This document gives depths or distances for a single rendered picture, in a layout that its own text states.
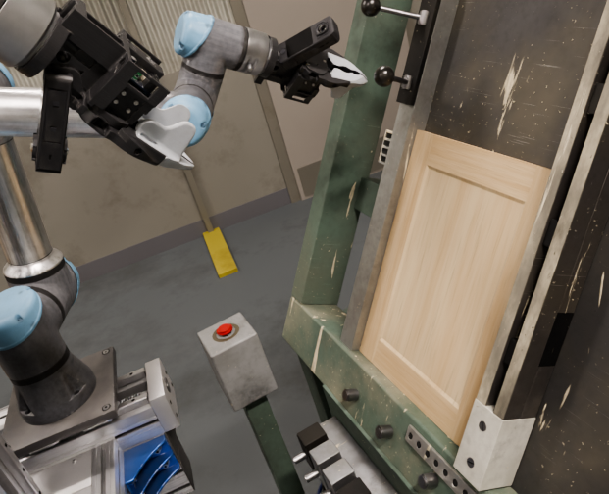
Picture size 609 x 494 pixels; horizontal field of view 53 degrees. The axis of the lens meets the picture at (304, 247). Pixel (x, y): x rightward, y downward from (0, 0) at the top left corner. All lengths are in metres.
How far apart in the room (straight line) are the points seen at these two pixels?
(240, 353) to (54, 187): 2.84
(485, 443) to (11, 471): 0.77
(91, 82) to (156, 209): 3.53
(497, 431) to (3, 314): 0.86
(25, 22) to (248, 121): 3.51
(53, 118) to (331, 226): 0.93
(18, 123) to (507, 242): 0.78
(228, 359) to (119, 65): 0.93
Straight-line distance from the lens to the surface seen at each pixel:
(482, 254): 1.06
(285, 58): 1.11
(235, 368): 1.45
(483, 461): 1.00
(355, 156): 1.45
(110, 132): 0.64
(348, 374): 1.33
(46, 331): 1.22
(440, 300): 1.13
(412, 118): 1.22
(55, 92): 0.64
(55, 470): 1.33
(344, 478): 1.29
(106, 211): 4.15
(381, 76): 1.12
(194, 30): 1.05
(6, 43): 0.61
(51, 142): 0.67
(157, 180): 4.10
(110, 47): 0.63
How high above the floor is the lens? 1.73
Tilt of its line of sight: 28 degrees down
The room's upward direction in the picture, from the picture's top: 17 degrees counter-clockwise
